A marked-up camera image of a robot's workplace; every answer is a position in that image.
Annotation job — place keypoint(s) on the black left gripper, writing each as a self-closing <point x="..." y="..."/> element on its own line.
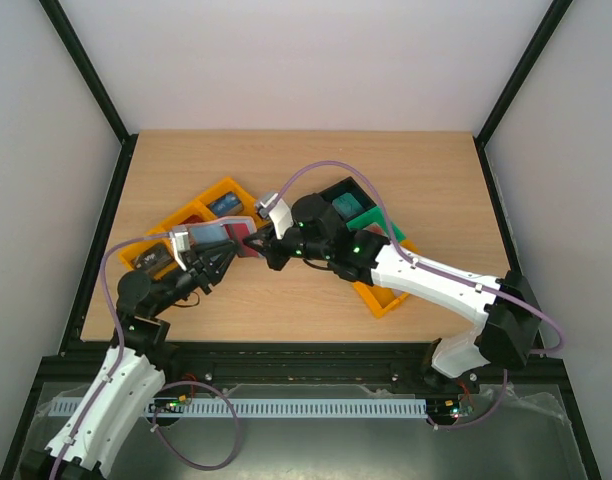
<point x="199" y="269"/>

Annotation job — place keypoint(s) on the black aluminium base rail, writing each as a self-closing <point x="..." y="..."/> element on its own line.
<point x="400" y="367"/>

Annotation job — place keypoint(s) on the yellow triple storage bin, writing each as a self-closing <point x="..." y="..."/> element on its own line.
<point x="195" y="211"/>

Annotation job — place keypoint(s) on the teal card stack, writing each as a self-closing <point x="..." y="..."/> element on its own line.
<point x="348" y="206"/>

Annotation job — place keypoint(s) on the blue card stack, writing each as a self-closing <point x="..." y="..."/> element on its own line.
<point x="228" y="204"/>

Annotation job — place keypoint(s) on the black card stack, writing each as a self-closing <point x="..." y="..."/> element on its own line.
<point x="153" y="260"/>

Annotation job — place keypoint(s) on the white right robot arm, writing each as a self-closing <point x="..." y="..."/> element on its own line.
<point x="502" y="310"/>

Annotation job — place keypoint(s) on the white slotted cable duct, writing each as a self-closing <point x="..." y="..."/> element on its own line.
<point x="290" y="408"/>

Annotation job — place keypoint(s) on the green storage bin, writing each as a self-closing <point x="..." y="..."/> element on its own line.
<point x="371" y="220"/>

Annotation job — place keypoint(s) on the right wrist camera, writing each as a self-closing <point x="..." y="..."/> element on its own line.
<point x="274" y="209"/>

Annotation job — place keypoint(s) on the yellow single storage bin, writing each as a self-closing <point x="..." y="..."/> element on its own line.
<point x="379" y="300"/>

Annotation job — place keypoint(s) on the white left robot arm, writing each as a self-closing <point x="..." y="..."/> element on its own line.
<point x="137" y="365"/>

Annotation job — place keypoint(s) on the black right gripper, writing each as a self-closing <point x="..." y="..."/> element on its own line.
<point x="276" y="248"/>

